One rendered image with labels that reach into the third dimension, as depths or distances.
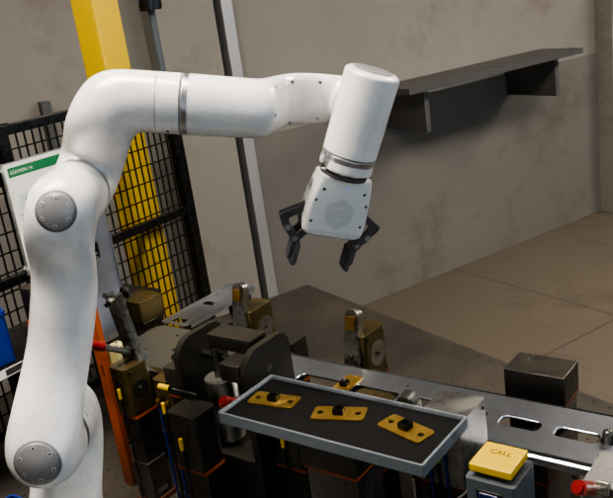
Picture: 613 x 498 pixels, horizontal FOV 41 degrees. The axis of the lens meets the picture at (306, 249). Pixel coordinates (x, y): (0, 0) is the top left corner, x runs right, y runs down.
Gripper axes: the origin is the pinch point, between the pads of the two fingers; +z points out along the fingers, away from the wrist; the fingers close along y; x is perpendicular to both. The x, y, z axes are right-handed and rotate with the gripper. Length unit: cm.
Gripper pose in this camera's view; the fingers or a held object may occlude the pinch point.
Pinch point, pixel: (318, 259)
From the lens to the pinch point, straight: 132.1
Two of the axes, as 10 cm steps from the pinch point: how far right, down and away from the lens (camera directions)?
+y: 9.4, 1.2, 3.3
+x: -2.5, -4.4, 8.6
